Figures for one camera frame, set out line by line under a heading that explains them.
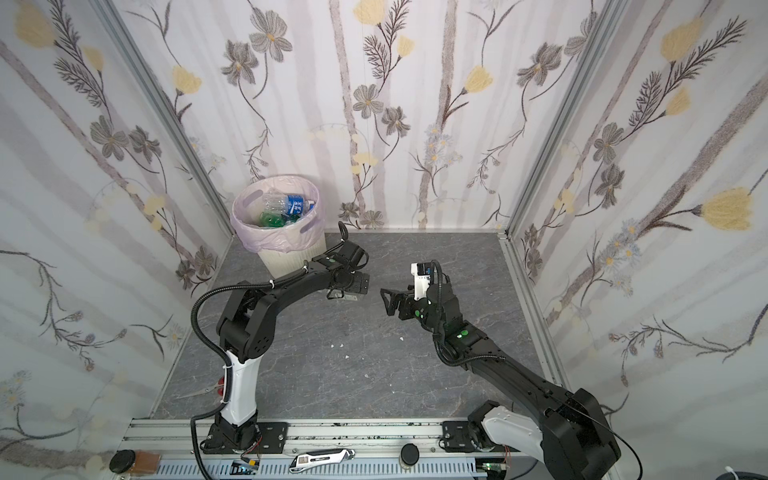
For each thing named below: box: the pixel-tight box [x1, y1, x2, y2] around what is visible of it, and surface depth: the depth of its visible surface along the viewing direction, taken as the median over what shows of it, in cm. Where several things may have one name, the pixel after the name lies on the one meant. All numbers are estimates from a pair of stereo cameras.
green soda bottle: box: [259, 211, 288, 228], surface depth 92 cm
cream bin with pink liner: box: [230, 174, 326, 280], surface depth 95 cm
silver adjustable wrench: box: [288, 449, 356, 474], surface depth 72 cm
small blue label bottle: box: [263, 192, 316, 216], surface depth 96 cm
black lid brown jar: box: [109, 449, 161, 474], surface depth 65 cm
